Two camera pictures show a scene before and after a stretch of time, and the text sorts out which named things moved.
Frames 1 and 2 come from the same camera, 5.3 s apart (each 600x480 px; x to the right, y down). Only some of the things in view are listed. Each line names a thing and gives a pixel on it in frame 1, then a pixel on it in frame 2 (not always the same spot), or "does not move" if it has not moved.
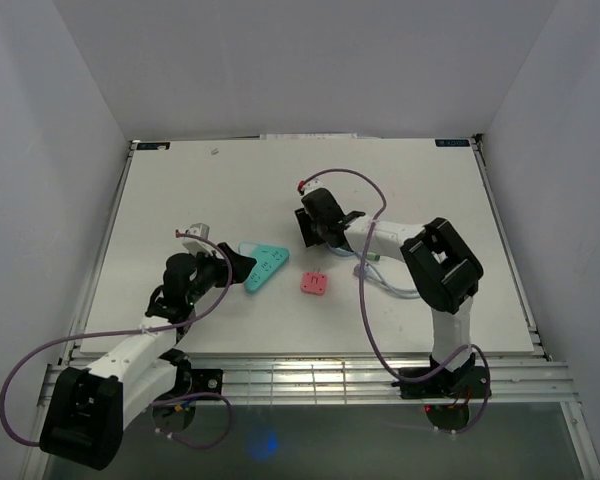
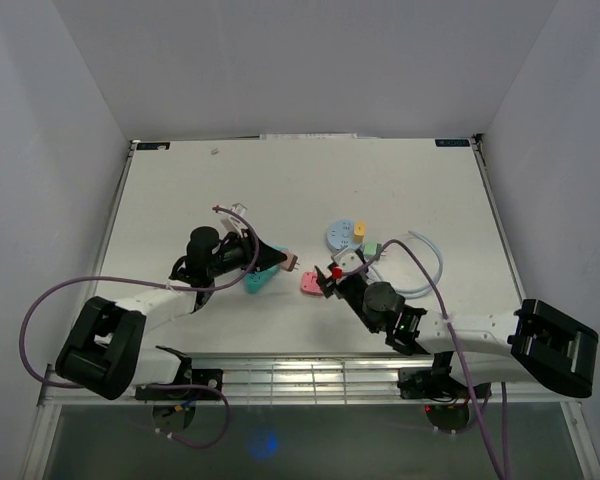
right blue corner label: x=452 y=143 does not move
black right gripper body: x=312 y=231 to x=353 y=292
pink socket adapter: x=314 y=282 does not move
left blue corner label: x=153 y=145 does not move
